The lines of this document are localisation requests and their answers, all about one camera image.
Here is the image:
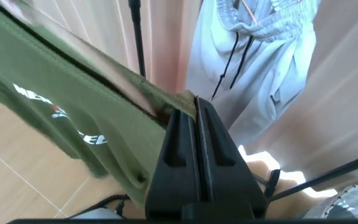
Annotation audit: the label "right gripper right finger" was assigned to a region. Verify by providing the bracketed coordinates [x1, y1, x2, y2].
[193, 96, 269, 219]

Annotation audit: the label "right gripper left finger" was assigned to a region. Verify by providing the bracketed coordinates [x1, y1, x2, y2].
[144, 108, 203, 219]

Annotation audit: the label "pale grey shorts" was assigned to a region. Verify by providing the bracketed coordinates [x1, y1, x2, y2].
[185, 0, 319, 147]

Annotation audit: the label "green garment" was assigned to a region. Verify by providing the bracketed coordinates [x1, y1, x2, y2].
[0, 0, 198, 208]

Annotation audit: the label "pink clothes hanger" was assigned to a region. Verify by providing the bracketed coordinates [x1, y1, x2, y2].
[240, 0, 258, 25]

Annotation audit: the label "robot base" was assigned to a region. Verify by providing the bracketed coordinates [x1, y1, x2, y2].
[70, 207, 124, 220]

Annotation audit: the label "white laundry basket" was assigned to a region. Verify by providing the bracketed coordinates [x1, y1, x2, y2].
[303, 184, 358, 220]

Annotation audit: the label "black clothes rack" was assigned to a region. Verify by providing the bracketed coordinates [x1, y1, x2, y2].
[127, 0, 358, 203]

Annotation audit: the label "beige curtain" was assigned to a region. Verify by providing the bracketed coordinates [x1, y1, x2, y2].
[29, 0, 358, 194]

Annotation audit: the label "black cable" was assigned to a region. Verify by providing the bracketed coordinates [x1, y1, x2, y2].
[67, 194, 131, 218]

